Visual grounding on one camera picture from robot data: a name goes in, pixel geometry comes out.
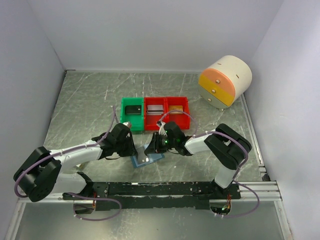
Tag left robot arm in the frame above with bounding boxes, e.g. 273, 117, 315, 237
13, 122, 138, 202

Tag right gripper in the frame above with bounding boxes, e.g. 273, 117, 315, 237
144, 132, 177, 154

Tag green plastic bin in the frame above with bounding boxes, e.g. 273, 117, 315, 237
120, 97, 145, 132

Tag round drawer cabinet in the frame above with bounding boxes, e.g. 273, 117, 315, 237
198, 55, 253, 110

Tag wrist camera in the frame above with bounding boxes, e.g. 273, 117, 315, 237
156, 121, 167, 136
122, 121, 132, 129

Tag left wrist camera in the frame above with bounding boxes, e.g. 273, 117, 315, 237
122, 121, 132, 129

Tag white striped card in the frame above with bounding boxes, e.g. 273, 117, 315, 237
146, 105, 164, 116

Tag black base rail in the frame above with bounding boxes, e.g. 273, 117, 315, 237
62, 181, 241, 211

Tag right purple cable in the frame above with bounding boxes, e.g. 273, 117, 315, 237
156, 111, 250, 181

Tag gold card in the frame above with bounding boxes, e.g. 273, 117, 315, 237
168, 105, 183, 115

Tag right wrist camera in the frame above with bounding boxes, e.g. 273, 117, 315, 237
156, 121, 167, 136

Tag black card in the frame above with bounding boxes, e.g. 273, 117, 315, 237
124, 105, 142, 115

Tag grey card in holder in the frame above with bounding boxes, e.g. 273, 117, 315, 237
136, 146, 150, 166

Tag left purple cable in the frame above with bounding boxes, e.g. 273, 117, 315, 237
13, 104, 120, 198

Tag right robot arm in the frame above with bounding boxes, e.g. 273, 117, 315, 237
144, 121, 252, 199

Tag blue card holder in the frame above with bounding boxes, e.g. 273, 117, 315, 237
130, 153, 165, 168

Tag red plastic bin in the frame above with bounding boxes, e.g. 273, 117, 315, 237
144, 97, 167, 131
164, 96, 191, 130

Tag purple cable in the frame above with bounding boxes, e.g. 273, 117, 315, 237
156, 111, 250, 181
13, 104, 120, 198

